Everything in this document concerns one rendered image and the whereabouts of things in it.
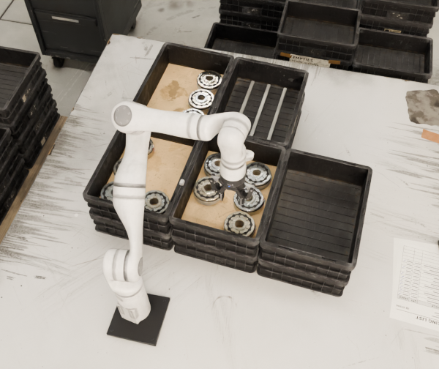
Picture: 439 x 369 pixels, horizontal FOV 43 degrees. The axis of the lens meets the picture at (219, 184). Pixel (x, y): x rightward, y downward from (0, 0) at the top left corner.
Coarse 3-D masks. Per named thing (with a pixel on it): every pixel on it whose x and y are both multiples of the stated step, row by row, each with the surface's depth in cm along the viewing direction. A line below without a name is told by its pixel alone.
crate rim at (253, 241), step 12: (264, 144) 192; (192, 168) 186; (276, 180) 183; (180, 192) 181; (264, 216) 175; (192, 228) 174; (204, 228) 173; (216, 228) 173; (240, 240) 171; (252, 240) 170
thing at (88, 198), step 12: (120, 132) 196; (192, 156) 189; (96, 168) 186; (180, 180) 183; (84, 192) 181; (108, 204) 178; (168, 204) 178; (144, 216) 177; (156, 216) 175; (168, 216) 176
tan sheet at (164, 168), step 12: (156, 144) 205; (168, 144) 205; (180, 144) 205; (156, 156) 202; (168, 156) 202; (180, 156) 202; (156, 168) 199; (168, 168) 199; (180, 168) 199; (108, 180) 196; (156, 180) 196; (168, 180) 196; (168, 192) 193
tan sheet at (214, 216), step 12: (276, 168) 199; (192, 192) 193; (228, 192) 193; (264, 192) 193; (192, 204) 190; (216, 204) 190; (228, 204) 190; (264, 204) 190; (192, 216) 187; (204, 216) 187; (216, 216) 187; (252, 216) 187
